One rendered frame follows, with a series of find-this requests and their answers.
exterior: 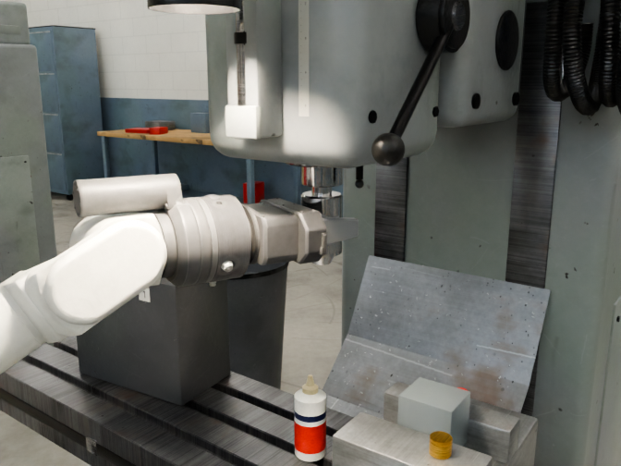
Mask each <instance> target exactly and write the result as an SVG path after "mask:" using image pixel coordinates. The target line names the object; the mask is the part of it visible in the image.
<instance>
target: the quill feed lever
mask: <svg viewBox="0 0 621 466"><path fill-rule="evenodd" d="M469 20H470V8H469V0H418V3H417V9H416V28H417V33H418V36H419V39H420V43H421V44H422V46H423V47H424V48H425V50H426V51H427V52H429V53H428V54H427V56H426V58H425V60H424V62H423V64H422V66H421V68H420V72H419V74H418V76H417V78H416V79H415V81H414V83H413V85H412V87H411V89H410V91H409V93H408V96H407V98H406V100H405V102H404V103H403V105H402V107H401V109H400V111H399V113H398V115H397V117H396V121H395V123H394V125H393V126H392V128H391V130H390V132H389V133H384V134H381V135H380V136H378V137H377V138H376V139H375V140H374V142H373V144H372V147H371V153H372V156H373V158H374V160H375V161H376V162H377V163H378V164H380V165H382V166H394V165H396V164H398V163H399V162H400V161H401V160H402V158H403V156H404V154H405V144H404V142H403V141H402V139H401V138H402V135H403V133H404V131H405V129H406V127H407V125H408V122H409V121H410V119H411V117H412V115H413V112H414V110H415V108H416V106H417V104H418V102H419V100H420V98H421V96H422V94H423V91H424V89H425V87H426V85H427V83H428V81H429V79H430V77H431V75H432V73H433V71H434V68H435V66H436V64H437V62H438V60H439V58H440V56H441V54H442V53H454V52H456V51H457V50H458V49H459V48H460V47H461V46H462V44H463V43H464V42H465V40H466V38H467V35H468V31H469Z"/></svg>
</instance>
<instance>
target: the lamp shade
mask: <svg viewBox="0 0 621 466"><path fill-rule="evenodd" d="M147 7H148V9H150V10H152V11H158V12H165V13H177V14H226V13H235V12H238V11H241V0H147Z"/></svg>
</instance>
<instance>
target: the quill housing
mask: <svg viewBox="0 0 621 466"><path fill-rule="evenodd" d="M417 3H418V0H281V44H282V131H283V132H282V135H281V136H279V137H272V138H262V139H257V140H256V139H243V138H230V137H227V136H226V131H225V107H226V106H227V105H228V91H227V61H226V30H225V14H205V28H206V52H207V76H208V101H209V125H210V136H211V141H212V143H213V146H214V148H215V149H216V150H217V151H218V152H219V153H221V154H223V155H225V156H228V157H233V158H243V159H252V160H262V161H271V162H280V163H290V164H299V165H308V166H327V167H336V168H352V167H357V166H365V165H371V164H376V163H377V162H376V161H375V160H374V158H373V156H372V153H371V147H372V144H373V142H374V140H375V139H376V138H377V137H378V136H380V135H381V134H384V133H389V132H390V130H391V128H392V126H393V125H394V123H395V121H396V117H397V115H398V113H399V111H400V109H401V107H402V105H403V103H404V102H405V100H406V98H407V96H408V93H409V91H410V89H411V87H412V85H413V83H414V81H415V79H416V78H417V76H418V74H419V72H420V68H421V66H422V64H423V62H424V60H425V58H426V56H427V54H428V53H429V52H427V51H426V50H425V48H424V47H423V46H422V44H421V43H420V39H419V36H418V33H417V28H416V9H417ZM439 73H440V58H439V60H438V62H437V64H436V66H435V68H434V71H433V73H432V75H431V77H430V79H429V81H428V83H427V85H426V87H425V89H424V91H423V94H422V96H421V98H420V100H419V102H418V104H417V106H416V108H415V110H414V112H413V115H412V117H411V119H410V121H409V122H408V125H407V127H406V129H405V131H404V133H403V135H402V138H401V139H402V141H403V142H404V144H405V154H404V156H403V158H405V157H410V156H414V155H418V154H420V153H423V152H425V151H427V150H428V149H429V148H430V147H431V146H432V144H433V142H434V140H435V136H436V131H437V116H438V114H439V109H438V92H439Z"/></svg>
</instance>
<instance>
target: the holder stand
mask: <svg viewBox="0 0 621 466"><path fill-rule="evenodd" d="M209 284H210V283H203V284H197V285H191V286H185V287H180V288H178V287H176V286H175V285H173V284H172V283H171V282H169V281H168V280H167V279H166V278H165V277H164V278H161V281H160V284H159V285H155V286H149V287H148V288H146V289H144V290H143V291H142V292H141V293H140V294H138V295H137V296H136V297H134V298H133V299H131V300H130V301H128V302H127V303H125V304H124V305H123V306H121V307H120V308H118V309H117V310H116V311H114V312H113V313H111V314H109V315H108V316H107V317H105V318H104V319H103V320H102V321H100V322H99V323H98V324H96V325H94V326H93V327H92V328H90V329H89V330H87V331H86V332H85V333H83V334H82V335H79V336H77V346H78V355H79V371H80V372H81V373H82V374H86V375H89V376H92V377H95V378H98V379H101V380H104V381H106V382H109V383H112V384H115V385H118V386H122V387H125V388H128V389H132V390H135V391H138V392H140V393H143V394H146V395H149V396H152V397H155V398H158V399H162V400H165V401H168V402H171V403H174V404H176V405H179V406H182V405H184V404H186V403H187V402H189V401H190V400H192V399H194V398H196V397H197V396H198V395H199V394H201V393H202V392H204V391H205V390H207V389H208V388H210V387H211V386H213V385H215V384H216V383H218V382H220V381H221V380H223V379H224V378H226V377H227V376H229V375H230V356H229V327H228V299H227V280H221V281H216V283H215V284H216V285H215V286H214V287H211V286H210V285H209Z"/></svg>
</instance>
